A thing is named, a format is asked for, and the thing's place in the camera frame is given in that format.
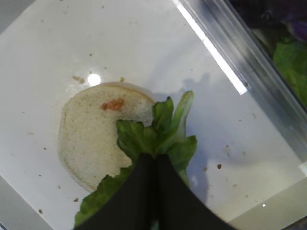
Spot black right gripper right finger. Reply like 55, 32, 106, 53
156, 154, 234, 230

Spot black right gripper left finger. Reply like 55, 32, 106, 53
73, 154, 155, 230

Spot green lettuce leaf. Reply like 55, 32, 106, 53
74, 91, 198, 228

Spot green lettuce pile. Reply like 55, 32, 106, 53
273, 41, 307, 105

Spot bun bottom slice on tray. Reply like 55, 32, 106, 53
58, 83, 155, 192

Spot clear plastic container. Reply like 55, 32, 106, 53
176, 0, 307, 163

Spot purple cabbage leaves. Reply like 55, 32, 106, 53
230, 0, 307, 42

